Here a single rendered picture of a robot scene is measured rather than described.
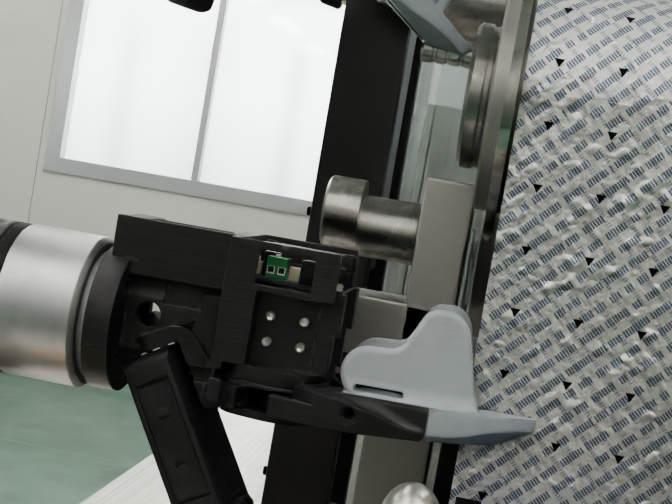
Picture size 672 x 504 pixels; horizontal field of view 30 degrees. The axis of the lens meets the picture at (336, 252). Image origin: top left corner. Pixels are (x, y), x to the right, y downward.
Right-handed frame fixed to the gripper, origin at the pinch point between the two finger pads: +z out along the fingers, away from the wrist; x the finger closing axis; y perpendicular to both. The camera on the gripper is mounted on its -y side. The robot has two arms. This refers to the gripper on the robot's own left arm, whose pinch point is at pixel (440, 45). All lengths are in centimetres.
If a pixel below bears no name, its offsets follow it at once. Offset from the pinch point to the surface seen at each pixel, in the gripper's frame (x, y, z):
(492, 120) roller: -5.9, -0.7, 5.1
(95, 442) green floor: 423, -188, -29
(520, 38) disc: -7.4, 2.6, 3.2
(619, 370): -6.6, -3.9, 17.8
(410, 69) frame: 40.0, -1.2, -5.6
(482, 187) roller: -3.7, -3.1, 7.2
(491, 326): -6.6, -7.0, 12.5
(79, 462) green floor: 388, -184, -24
